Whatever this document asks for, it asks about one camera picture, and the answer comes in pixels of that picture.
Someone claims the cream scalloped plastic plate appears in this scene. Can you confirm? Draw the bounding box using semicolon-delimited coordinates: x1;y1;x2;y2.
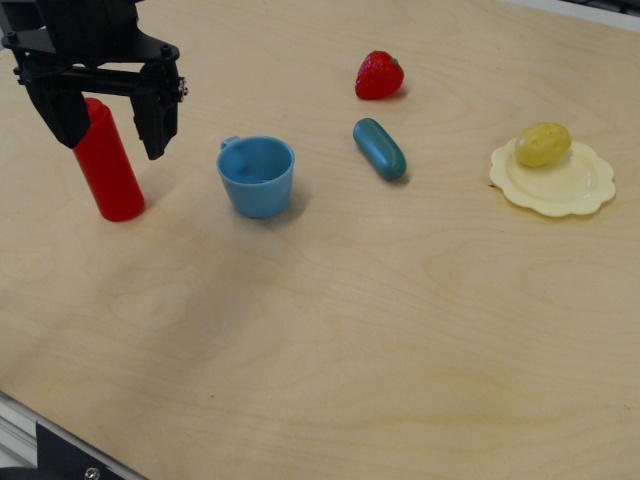
489;139;616;218

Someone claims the black corner bracket with screw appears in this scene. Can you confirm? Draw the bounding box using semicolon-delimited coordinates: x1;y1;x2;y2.
35;420;144;480

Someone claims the yellow toy potato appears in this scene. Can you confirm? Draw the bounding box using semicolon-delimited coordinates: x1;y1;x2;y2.
514;122;572;167

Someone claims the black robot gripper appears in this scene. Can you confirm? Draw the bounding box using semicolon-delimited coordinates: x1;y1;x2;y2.
1;1;187;160

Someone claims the blue plastic cup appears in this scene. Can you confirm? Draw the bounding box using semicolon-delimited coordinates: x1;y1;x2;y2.
216;136;295;219

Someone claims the red toy strawberry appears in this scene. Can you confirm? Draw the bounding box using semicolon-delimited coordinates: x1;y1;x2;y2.
355;51;404;100

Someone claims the aluminium table frame rail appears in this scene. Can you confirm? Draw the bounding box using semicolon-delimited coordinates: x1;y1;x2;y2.
0;392;39;468

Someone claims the red ketchup squeeze bottle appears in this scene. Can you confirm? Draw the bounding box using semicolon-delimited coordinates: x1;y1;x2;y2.
73;98;145;222

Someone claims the green toy cucumber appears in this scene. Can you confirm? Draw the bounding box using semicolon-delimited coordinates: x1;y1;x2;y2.
353;118;407;181

